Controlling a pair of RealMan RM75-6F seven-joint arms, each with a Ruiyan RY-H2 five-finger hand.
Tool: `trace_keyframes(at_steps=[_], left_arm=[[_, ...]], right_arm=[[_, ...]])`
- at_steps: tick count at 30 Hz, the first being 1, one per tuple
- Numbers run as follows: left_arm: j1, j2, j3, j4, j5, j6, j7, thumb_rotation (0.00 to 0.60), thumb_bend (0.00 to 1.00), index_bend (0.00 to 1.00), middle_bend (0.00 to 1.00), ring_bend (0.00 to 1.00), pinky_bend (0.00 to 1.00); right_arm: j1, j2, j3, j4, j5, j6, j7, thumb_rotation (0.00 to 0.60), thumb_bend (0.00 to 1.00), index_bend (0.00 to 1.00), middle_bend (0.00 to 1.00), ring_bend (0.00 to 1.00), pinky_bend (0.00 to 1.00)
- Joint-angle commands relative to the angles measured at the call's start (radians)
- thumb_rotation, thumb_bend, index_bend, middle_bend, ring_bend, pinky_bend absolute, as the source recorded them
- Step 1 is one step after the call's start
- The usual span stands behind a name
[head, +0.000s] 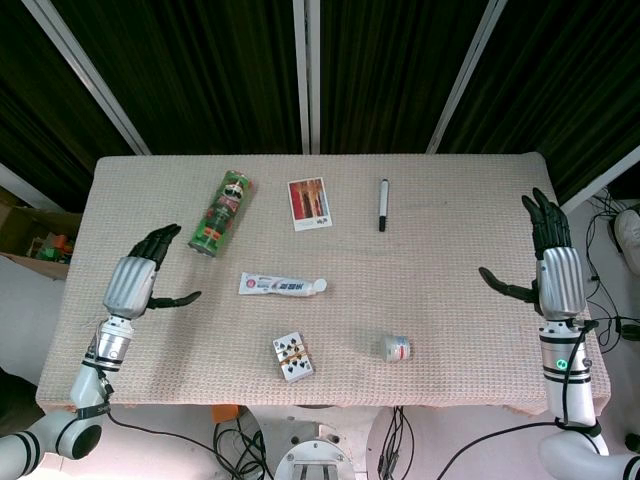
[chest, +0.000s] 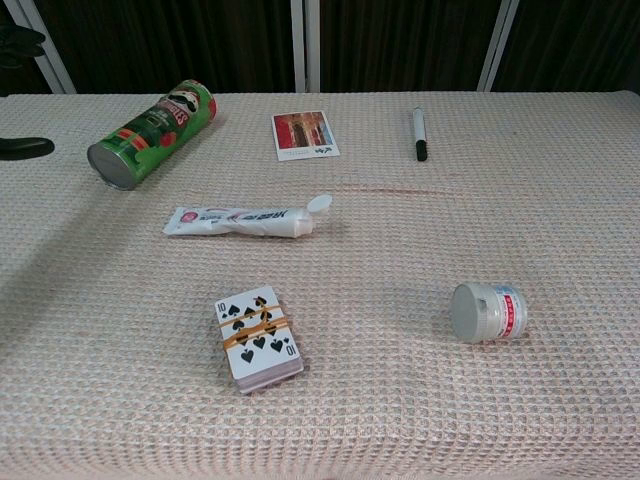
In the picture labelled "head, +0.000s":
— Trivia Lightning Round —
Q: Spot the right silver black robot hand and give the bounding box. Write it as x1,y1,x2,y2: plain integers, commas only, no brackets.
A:
478,187,586,320

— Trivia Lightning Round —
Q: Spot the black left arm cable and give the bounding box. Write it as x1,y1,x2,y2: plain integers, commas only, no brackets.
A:
89,329,221,454

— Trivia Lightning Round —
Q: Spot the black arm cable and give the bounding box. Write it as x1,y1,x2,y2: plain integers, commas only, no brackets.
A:
437,319,599,480
89,329,221,454

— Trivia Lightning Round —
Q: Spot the small white plastic jar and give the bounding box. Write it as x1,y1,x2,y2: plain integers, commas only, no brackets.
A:
382,334,412,362

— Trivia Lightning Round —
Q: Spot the white toothpaste tube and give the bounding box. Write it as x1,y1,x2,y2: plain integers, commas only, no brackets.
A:
238,271,329,300

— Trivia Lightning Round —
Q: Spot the white black marker pen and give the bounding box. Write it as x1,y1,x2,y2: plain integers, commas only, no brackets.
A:
377,178,392,233

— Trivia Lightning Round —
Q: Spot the orange plastic object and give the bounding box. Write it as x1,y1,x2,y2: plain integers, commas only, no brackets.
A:
211,404,239,426

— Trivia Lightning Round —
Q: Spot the rubber-banded playing card deck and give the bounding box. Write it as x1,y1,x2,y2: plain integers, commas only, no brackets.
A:
272,331,317,385

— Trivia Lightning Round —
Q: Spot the white screen frame post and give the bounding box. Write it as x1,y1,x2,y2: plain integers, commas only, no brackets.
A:
425,0,504,155
22,0,151,156
292,0,322,155
0,162,51,211
558,144,640,215

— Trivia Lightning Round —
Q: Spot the red photo card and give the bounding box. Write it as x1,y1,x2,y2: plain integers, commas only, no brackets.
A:
287,176,333,233

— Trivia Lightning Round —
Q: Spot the black floor cable bundle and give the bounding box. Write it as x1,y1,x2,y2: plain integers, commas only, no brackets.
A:
583,195,640,355
376,406,417,480
213,414,275,480

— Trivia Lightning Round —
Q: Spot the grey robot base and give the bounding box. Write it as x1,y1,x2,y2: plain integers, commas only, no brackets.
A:
272,419,372,480

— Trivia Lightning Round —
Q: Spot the cardboard box with clutter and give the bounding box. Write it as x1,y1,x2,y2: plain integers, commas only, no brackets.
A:
0,203,84,281

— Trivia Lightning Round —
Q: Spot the beige woven tablecloth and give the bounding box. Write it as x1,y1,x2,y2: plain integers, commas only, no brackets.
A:
35,152,612,416

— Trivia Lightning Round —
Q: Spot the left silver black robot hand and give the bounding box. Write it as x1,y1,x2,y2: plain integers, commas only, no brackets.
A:
102,223,203,321

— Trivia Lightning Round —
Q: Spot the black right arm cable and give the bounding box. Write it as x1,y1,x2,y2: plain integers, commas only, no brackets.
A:
437,319,599,480

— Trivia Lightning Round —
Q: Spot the white shoe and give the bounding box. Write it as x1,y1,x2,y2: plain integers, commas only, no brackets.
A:
613,208,640,276

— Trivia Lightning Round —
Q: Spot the green chips can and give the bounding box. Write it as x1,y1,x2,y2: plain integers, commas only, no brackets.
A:
187,169,255,259

